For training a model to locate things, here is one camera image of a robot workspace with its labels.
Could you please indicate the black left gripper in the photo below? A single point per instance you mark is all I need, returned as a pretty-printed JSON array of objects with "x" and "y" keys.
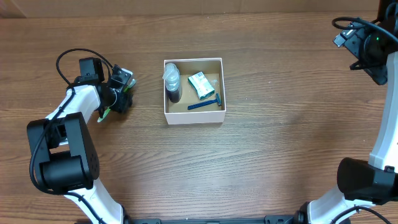
[{"x": 125, "y": 98}]

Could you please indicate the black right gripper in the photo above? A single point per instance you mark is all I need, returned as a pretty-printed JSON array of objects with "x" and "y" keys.
[{"x": 378, "y": 69}]

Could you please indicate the green white toothbrush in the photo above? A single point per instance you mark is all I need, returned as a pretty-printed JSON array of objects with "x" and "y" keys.
[{"x": 107, "y": 98}]

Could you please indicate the clear bottle with dark liquid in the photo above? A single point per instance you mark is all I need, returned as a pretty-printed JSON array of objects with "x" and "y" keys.
[{"x": 173, "y": 86}]

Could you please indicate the green white soap packet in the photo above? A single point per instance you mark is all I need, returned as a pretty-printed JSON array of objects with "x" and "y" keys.
[{"x": 201, "y": 85}]

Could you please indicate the blue disposable razor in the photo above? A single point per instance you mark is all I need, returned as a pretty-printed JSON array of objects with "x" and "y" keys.
[{"x": 217, "y": 100}]

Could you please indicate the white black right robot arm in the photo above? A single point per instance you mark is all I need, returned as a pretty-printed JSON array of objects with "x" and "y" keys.
[{"x": 364, "y": 184}]

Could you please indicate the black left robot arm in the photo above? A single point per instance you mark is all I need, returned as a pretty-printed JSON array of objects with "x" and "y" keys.
[{"x": 63, "y": 157}]

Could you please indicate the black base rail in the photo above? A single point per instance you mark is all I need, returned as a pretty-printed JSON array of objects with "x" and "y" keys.
[{"x": 268, "y": 219}]

